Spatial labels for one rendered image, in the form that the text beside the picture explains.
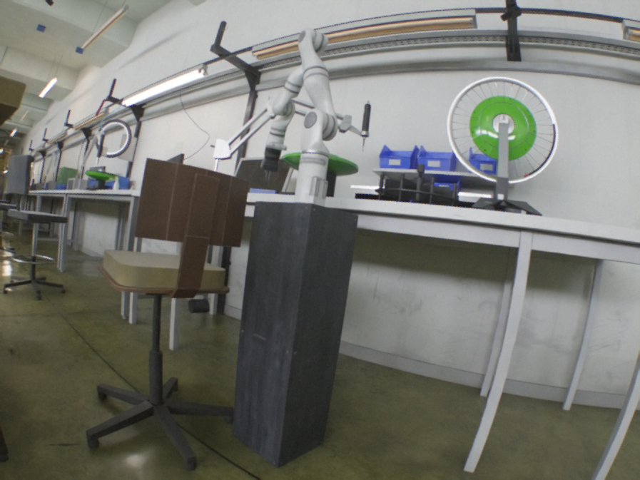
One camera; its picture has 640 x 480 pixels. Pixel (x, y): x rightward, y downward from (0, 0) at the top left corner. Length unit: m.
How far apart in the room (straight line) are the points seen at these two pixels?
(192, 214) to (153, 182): 0.13
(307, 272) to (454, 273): 1.27
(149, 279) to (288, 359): 0.45
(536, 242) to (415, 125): 1.37
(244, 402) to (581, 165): 2.09
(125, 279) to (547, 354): 2.05
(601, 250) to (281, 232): 1.01
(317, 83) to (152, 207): 0.69
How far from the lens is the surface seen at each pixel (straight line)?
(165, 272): 0.96
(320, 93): 1.19
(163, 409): 1.26
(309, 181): 1.04
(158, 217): 0.86
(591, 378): 2.24
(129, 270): 0.94
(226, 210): 0.94
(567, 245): 1.14
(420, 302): 2.08
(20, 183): 2.89
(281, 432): 1.08
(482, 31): 2.34
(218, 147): 1.75
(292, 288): 0.93
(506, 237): 1.12
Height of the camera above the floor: 0.76
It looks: level
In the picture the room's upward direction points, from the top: 8 degrees clockwise
